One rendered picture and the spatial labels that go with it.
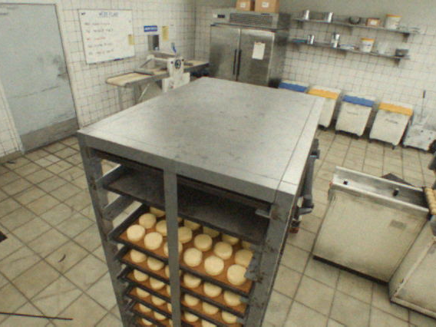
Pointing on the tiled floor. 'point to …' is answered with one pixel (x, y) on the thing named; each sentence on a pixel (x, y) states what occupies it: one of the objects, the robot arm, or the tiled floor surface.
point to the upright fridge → (278, 28)
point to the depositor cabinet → (431, 277)
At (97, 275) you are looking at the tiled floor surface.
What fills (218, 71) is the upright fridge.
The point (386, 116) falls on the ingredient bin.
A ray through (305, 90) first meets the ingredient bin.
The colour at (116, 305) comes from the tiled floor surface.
